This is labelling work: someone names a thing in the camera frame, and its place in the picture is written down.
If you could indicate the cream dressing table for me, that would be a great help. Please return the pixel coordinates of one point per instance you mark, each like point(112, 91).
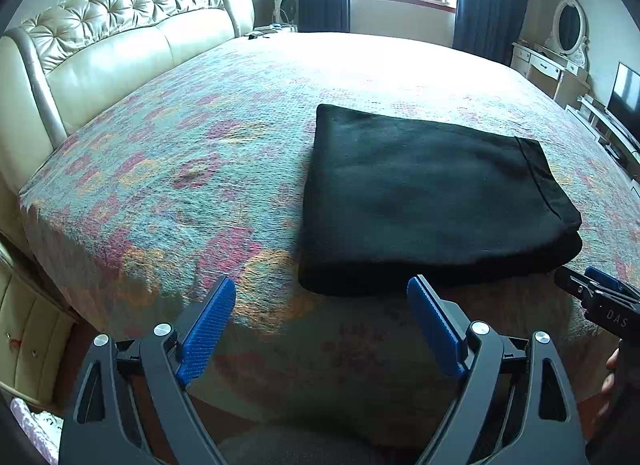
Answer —
point(542, 65)

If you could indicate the white bedside table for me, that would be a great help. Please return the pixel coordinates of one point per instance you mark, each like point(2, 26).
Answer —
point(280, 30)

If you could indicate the oval vanity mirror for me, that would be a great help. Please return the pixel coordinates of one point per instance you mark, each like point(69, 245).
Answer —
point(569, 25)

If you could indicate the black pants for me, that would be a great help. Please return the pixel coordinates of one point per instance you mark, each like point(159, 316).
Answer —
point(425, 195)

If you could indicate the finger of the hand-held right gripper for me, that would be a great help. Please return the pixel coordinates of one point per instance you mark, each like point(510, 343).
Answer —
point(575, 285)
point(607, 282)

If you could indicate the beige tufted leather headboard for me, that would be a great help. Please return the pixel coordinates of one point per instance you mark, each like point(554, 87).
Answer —
point(115, 55)

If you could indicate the person's right hand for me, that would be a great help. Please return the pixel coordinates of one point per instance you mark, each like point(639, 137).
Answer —
point(614, 375)

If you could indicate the flat screen television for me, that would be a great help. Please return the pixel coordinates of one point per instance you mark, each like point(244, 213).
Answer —
point(627, 95)

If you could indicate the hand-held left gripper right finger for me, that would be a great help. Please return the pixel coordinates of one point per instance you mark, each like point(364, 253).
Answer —
point(435, 325)

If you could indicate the pink patterned cloth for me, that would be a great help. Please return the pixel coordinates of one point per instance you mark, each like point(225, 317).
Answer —
point(35, 435)

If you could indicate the beige padded nightstand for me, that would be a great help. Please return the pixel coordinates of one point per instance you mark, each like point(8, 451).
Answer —
point(35, 330)

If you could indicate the white TV stand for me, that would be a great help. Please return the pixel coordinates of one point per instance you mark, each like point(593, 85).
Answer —
point(610, 130)

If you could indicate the bed with floral cover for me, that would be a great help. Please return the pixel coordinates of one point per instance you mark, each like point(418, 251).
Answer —
point(200, 145)

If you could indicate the white fan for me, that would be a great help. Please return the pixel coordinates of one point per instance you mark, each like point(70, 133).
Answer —
point(286, 10)

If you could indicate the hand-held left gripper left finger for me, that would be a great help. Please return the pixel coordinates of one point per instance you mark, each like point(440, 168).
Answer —
point(210, 330)

